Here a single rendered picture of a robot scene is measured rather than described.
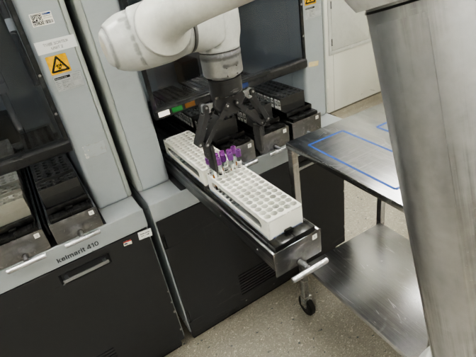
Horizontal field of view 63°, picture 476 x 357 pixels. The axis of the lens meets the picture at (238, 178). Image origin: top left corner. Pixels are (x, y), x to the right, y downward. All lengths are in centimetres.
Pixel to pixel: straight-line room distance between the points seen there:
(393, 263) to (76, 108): 122
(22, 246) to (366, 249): 121
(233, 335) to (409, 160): 150
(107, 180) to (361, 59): 258
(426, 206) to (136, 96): 100
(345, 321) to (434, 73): 154
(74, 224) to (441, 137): 105
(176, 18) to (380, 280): 119
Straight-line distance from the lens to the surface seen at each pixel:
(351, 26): 329
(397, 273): 159
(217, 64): 85
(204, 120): 88
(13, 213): 127
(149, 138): 128
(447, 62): 31
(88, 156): 124
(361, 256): 164
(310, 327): 176
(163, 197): 128
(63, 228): 122
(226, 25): 83
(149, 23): 71
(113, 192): 131
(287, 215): 89
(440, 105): 31
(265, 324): 178
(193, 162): 116
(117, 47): 73
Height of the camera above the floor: 140
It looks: 31 degrees down
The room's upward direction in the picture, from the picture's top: 10 degrees counter-clockwise
